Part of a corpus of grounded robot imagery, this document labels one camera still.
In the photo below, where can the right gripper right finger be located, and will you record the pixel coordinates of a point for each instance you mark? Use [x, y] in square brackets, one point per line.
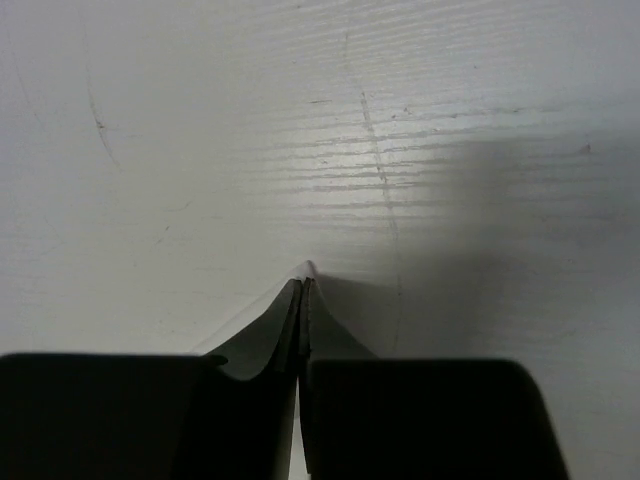
[365, 417]

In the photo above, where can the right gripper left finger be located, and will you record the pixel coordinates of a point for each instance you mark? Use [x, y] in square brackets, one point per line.
[94, 416]

